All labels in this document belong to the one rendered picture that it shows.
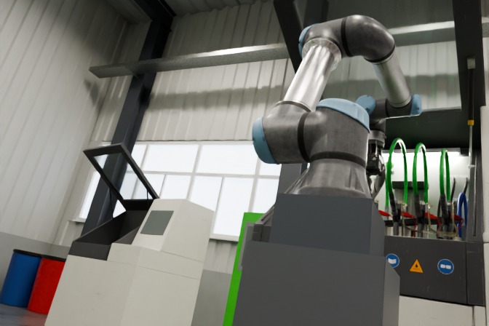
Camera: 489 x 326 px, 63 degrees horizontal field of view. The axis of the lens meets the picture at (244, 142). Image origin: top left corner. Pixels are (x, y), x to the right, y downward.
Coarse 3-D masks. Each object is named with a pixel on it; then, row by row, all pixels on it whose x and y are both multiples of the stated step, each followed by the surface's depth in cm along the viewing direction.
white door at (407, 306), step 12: (408, 300) 107; (420, 300) 106; (408, 312) 106; (420, 312) 105; (432, 312) 103; (444, 312) 102; (456, 312) 101; (468, 312) 99; (408, 324) 105; (420, 324) 104; (432, 324) 102; (444, 324) 101; (456, 324) 100; (468, 324) 98
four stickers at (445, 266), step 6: (390, 258) 114; (396, 258) 113; (414, 258) 110; (420, 258) 110; (438, 258) 108; (396, 264) 112; (414, 264) 110; (420, 264) 109; (438, 264) 107; (444, 264) 106; (450, 264) 106; (414, 270) 109; (420, 270) 109; (438, 270) 106; (444, 270) 106; (450, 270) 105
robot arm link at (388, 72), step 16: (352, 16) 112; (352, 32) 109; (368, 32) 109; (384, 32) 111; (352, 48) 111; (368, 48) 111; (384, 48) 112; (384, 64) 117; (384, 80) 124; (400, 80) 125; (400, 96) 130; (416, 96) 135; (400, 112) 137; (416, 112) 135
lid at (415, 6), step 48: (288, 0) 162; (336, 0) 155; (384, 0) 148; (432, 0) 142; (480, 0) 134; (288, 48) 175; (432, 48) 151; (480, 48) 143; (336, 96) 181; (384, 96) 172; (432, 96) 163; (480, 96) 153; (384, 144) 184; (432, 144) 174; (480, 144) 165
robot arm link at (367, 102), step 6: (366, 96) 143; (360, 102) 144; (366, 102) 142; (372, 102) 141; (378, 102) 142; (384, 102) 141; (366, 108) 142; (372, 108) 141; (378, 108) 141; (384, 108) 140; (372, 114) 143; (378, 114) 142; (384, 114) 141; (372, 120) 146; (378, 120) 148
